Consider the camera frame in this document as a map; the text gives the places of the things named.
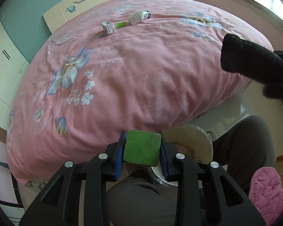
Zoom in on pink floral bed cover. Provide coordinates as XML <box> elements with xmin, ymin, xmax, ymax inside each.
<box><xmin>6</xmin><ymin>0</ymin><xmax>272</xmax><ymax>184</ymax></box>

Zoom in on green toy brick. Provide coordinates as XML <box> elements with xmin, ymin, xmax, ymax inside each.
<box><xmin>115</xmin><ymin>21</ymin><xmax>127</xmax><ymax>29</ymax></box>

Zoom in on white blue bottle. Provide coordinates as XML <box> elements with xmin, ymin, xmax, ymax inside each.
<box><xmin>135</xmin><ymin>10</ymin><xmax>151</xmax><ymax>20</ymax></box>

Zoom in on left leg grey trousers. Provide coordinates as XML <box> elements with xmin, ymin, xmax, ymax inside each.
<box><xmin>107</xmin><ymin>168</ymin><xmax>176</xmax><ymax>225</ymax></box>

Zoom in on green cube block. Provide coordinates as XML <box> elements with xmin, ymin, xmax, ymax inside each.
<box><xmin>123</xmin><ymin>130</ymin><xmax>161</xmax><ymax>167</ymax></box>

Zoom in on small white paper box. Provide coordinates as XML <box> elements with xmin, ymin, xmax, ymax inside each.
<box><xmin>128</xmin><ymin>13</ymin><xmax>142</xmax><ymax>26</ymax></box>

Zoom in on cream wooden headboard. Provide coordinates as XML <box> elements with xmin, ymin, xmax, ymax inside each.
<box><xmin>42</xmin><ymin>0</ymin><xmax>143</xmax><ymax>34</ymax></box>

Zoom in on pink quilted slipper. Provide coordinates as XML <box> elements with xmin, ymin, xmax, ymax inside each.
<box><xmin>248</xmin><ymin>167</ymin><xmax>283</xmax><ymax>225</ymax></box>

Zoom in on white wardrobe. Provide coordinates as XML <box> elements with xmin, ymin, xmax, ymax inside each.
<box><xmin>0</xmin><ymin>21</ymin><xmax>29</xmax><ymax>143</ymax></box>

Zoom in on grey floral bed skirt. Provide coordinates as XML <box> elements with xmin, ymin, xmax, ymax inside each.
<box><xmin>25</xmin><ymin>178</ymin><xmax>48</xmax><ymax>192</ymax></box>

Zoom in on white trash bin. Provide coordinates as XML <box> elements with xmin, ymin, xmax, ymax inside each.
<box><xmin>149</xmin><ymin>124</ymin><xmax>213</xmax><ymax>187</ymax></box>

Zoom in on white milk carton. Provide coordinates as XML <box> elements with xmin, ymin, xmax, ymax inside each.
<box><xmin>102</xmin><ymin>21</ymin><xmax>116</xmax><ymax>35</ymax></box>

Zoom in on black cloth roll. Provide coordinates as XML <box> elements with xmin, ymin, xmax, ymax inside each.
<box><xmin>220</xmin><ymin>34</ymin><xmax>276</xmax><ymax>85</ymax></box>

